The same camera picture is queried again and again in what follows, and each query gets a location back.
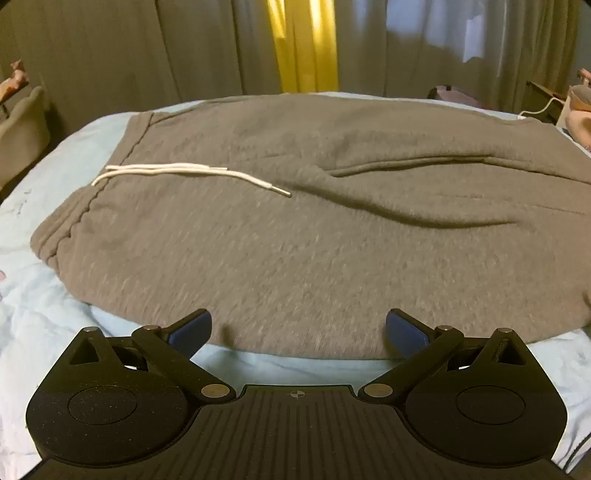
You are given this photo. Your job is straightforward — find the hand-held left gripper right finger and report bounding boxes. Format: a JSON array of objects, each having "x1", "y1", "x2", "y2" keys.
[{"x1": 359, "y1": 308, "x2": 534, "y2": 404}]

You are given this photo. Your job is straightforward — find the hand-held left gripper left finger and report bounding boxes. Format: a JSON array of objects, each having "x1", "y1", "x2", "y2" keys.
[{"x1": 67, "y1": 309, "x2": 237, "y2": 404}]

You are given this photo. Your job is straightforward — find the grey sweat pants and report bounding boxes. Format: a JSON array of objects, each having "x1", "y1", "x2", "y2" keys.
[{"x1": 30, "y1": 92, "x2": 591, "y2": 361}]

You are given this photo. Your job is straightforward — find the light blue printed bed sheet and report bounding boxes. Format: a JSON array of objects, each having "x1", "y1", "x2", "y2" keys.
[{"x1": 0, "y1": 91, "x2": 591, "y2": 480}]

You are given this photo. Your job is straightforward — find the pink rounded object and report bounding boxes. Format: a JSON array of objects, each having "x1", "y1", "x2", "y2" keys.
[{"x1": 567, "y1": 68, "x2": 591, "y2": 151}]

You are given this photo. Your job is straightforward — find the grey curtain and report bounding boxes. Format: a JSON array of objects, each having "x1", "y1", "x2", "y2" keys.
[
  {"x1": 0, "y1": 0, "x2": 283, "y2": 123},
  {"x1": 333, "y1": 0, "x2": 587, "y2": 114}
]

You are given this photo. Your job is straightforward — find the yellow curtain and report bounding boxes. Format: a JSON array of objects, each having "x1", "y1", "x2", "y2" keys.
[{"x1": 267, "y1": 0, "x2": 340, "y2": 94}]

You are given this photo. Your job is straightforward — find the pink plush toy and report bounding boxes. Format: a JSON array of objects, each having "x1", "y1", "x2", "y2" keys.
[{"x1": 0, "y1": 59, "x2": 29, "y2": 100}]

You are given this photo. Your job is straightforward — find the white drawstring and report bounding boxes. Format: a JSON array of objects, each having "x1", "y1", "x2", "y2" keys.
[{"x1": 91, "y1": 163, "x2": 293, "y2": 198}]

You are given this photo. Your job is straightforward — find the white cable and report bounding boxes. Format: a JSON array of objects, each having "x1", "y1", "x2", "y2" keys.
[{"x1": 517, "y1": 95, "x2": 570, "y2": 117}]

